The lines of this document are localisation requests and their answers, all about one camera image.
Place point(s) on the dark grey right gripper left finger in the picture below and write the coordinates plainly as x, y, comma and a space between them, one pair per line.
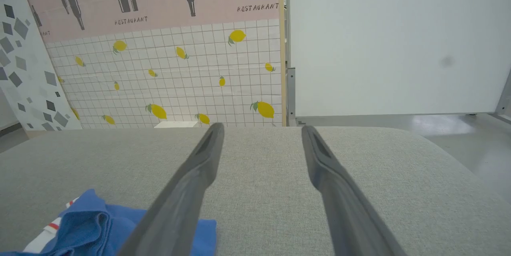
179, 204

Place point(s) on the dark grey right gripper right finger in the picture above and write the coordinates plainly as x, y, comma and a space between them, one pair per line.
343, 208

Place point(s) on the blue shirt with white collar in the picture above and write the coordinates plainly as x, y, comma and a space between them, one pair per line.
92, 228

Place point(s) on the white box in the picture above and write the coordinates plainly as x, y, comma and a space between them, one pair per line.
175, 124

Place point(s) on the lemon print partition panel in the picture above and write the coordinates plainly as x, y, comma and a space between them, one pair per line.
179, 68

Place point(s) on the plain white partition board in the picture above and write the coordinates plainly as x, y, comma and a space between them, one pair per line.
391, 40

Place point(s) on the terrazzo print panel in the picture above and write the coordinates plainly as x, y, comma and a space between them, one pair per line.
28, 76

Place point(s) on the grey metal partition bracket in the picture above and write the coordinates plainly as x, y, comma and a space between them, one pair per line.
292, 96
505, 100

